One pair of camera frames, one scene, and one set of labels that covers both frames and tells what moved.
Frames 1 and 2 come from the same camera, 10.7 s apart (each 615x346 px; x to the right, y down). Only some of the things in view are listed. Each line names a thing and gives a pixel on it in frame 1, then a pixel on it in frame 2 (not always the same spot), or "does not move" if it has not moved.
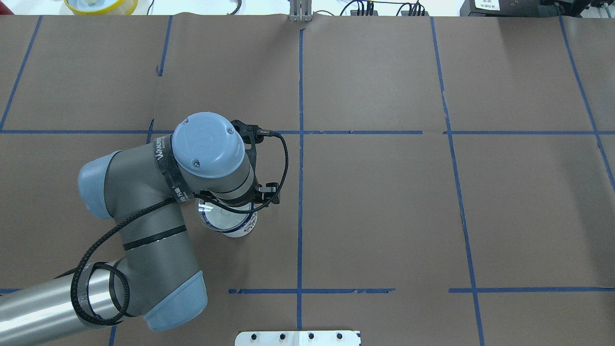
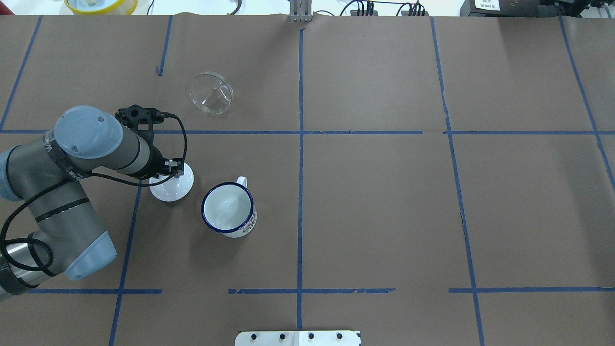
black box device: [502, 8] does not move
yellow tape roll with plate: [101, 7] does not move
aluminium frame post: [301, 10] does not move
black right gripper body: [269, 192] -> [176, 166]
